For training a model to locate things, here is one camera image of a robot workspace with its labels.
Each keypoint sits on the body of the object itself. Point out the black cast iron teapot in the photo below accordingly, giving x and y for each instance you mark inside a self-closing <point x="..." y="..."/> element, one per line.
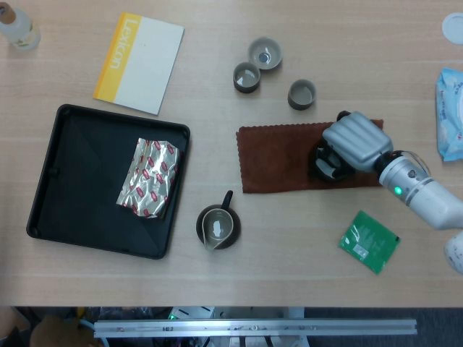
<point x="343" y="179"/>

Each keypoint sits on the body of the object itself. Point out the white round table grommet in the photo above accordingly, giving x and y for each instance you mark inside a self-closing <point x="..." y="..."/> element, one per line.
<point x="454" y="29"/>

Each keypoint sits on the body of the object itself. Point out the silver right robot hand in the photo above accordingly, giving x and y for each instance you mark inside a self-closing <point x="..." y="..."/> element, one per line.
<point x="358" y="141"/>

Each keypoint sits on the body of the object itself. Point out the green tea sachet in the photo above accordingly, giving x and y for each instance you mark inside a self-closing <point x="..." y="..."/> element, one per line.
<point x="369" y="242"/>

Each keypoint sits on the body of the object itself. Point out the black square plastic tray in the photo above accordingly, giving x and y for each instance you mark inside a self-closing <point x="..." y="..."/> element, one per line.
<point x="79" y="180"/>

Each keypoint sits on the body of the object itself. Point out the brown bag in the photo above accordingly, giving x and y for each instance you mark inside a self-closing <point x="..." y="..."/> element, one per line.
<point x="54" y="330"/>

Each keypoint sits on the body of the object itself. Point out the brown tea cloth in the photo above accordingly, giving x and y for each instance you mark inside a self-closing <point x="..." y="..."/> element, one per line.
<point x="275" y="159"/>

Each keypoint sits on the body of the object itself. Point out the frosted glass bottle cork stopper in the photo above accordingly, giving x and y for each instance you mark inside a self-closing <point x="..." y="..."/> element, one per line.
<point x="21" y="32"/>

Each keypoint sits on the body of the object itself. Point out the dark cylindrical tea cup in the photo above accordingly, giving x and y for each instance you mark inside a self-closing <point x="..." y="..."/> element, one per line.
<point x="302" y="103"/>
<point x="247" y="86"/>

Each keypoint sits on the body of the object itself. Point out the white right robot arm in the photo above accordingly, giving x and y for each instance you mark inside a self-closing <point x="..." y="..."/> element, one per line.
<point x="427" y="202"/>

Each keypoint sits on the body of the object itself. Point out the aluminium profile rail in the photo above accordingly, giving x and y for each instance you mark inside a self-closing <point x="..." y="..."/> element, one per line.
<point x="253" y="327"/>

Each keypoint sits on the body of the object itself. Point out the silver foil packet red print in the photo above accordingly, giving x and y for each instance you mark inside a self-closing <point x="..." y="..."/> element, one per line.
<point x="152" y="177"/>

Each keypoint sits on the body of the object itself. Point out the wide grey tea bowl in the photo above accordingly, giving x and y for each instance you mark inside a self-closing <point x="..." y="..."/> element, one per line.
<point x="265" y="54"/>

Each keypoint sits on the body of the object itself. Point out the blue wet wipes pack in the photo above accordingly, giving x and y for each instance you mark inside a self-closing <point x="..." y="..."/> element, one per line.
<point x="450" y="115"/>

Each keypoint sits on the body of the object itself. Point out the yellow white Lexicon book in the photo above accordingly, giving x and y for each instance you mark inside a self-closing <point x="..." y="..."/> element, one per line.
<point x="144" y="65"/>

